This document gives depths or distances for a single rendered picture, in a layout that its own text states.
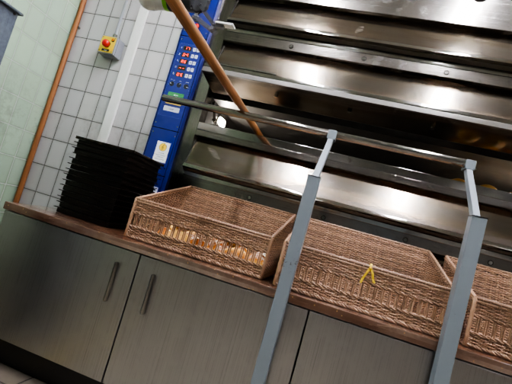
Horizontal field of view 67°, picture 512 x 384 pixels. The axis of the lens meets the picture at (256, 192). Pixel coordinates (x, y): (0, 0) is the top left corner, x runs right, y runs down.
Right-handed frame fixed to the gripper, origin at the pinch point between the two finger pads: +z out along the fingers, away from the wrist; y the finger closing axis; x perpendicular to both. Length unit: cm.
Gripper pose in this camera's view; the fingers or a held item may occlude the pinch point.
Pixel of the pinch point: (236, 8)
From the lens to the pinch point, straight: 154.2
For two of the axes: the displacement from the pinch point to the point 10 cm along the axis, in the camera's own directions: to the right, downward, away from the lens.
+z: 9.4, 2.5, -2.3
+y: -2.8, 9.6, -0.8
